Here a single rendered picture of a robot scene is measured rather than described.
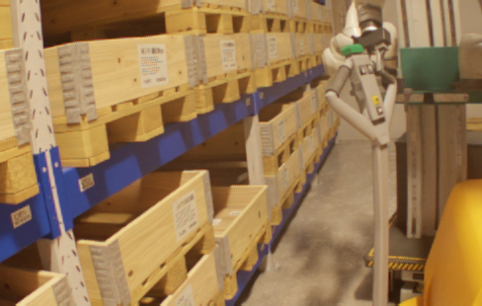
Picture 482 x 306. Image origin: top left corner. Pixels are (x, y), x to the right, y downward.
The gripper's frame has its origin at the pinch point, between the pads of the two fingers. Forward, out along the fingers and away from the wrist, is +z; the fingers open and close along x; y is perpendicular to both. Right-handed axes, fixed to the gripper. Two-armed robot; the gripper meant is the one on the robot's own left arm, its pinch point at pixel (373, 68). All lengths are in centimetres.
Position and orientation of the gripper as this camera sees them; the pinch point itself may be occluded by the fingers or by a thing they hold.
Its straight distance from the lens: 163.0
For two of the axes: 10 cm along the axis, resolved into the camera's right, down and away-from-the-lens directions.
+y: -7.4, -2.8, -6.1
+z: -0.7, 9.4, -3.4
